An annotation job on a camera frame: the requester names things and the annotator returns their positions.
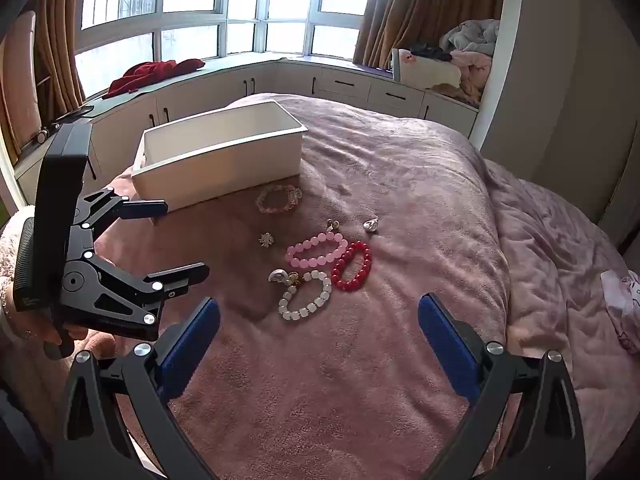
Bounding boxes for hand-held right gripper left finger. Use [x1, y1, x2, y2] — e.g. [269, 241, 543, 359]
[52, 297, 221, 480]

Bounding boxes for white printed cloth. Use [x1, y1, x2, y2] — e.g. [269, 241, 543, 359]
[600, 269, 640, 356]

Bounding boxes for pale pink crystal bracelet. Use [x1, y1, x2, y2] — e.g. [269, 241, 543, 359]
[256, 184, 303, 214]

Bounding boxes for red cloth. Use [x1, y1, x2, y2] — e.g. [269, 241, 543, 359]
[102, 58, 207, 100]

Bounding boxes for white bead bracelet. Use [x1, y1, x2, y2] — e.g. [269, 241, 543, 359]
[277, 270, 333, 322]

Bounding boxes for white rectangular storage box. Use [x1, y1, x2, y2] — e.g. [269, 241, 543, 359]
[131, 100, 309, 226]

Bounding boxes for pink crumpled blanket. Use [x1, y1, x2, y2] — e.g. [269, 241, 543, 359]
[450, 50, 496, 106]

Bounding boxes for white window seat cabinets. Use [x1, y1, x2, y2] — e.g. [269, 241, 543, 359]
[15, 57, 478, 201]

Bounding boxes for black tablet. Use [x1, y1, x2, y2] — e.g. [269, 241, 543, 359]
[52, 105, 95, 123]

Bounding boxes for person's left hand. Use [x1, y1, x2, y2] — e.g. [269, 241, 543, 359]
[0, 280, 90, 356]

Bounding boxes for pink fleece blanket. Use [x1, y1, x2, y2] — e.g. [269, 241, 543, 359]
[0, 92, 640, 480]

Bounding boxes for red bead bracelet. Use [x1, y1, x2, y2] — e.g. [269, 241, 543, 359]
[331, 241, 373, 292]

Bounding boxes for pink bead bracelet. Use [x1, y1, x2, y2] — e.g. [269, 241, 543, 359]
[285, 232, 349, 271]

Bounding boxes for brown leather chair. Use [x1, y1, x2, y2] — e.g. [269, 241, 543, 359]
[0, 10, 43, 161]

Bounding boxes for brown curtain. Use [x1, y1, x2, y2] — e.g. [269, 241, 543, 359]
[352, 0, 506, 68]
[32, 0, 86, 121]

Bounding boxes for cream pillow with pink print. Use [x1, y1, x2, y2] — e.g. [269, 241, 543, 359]
[391, 47, 463, 92]

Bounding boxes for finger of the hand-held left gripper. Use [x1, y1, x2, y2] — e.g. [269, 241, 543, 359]
[70, 187, 168, 261]
[61, 254, 211, 342]

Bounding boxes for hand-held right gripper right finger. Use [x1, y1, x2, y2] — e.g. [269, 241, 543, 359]
[419, 293, 588, 480]

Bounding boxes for dark garment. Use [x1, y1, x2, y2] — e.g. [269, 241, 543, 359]
[410, 45, 453, 61]

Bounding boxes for grey fluffy blanket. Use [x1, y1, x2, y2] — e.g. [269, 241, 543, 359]
[440, 19, 501, 53]

